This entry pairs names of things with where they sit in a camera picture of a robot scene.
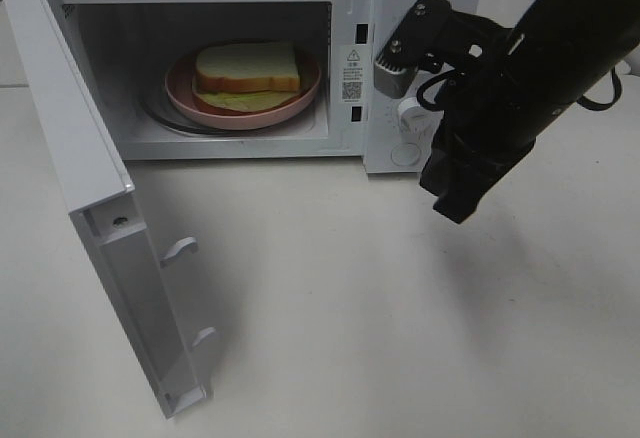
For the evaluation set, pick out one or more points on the round door release button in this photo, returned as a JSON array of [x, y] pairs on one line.
[[405, 154]]

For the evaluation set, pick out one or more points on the pink plate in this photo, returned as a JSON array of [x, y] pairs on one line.
[[180, 79]]

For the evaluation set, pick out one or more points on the white microwave oven body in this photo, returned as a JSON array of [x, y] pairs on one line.
[[132, 43]]

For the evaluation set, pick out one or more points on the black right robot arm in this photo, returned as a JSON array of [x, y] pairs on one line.
[[557, 51]]

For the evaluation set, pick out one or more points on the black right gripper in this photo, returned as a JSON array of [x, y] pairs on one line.
[[473, 148]]

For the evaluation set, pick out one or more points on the toast sandwich with lettuce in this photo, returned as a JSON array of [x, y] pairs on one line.
[[245, 78]]

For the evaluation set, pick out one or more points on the white timer knob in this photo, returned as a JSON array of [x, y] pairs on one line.
[[415, 120]]

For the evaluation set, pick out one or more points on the glass microwave turntable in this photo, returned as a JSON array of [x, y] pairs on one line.
[[164, 113]]

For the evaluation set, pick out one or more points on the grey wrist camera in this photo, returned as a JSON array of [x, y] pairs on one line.
[[431, 35]]

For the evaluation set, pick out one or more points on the white warning label sticker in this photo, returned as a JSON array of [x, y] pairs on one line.
[[354, 67]]

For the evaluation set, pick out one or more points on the white microwave door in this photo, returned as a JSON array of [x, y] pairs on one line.
[[103, 206]]

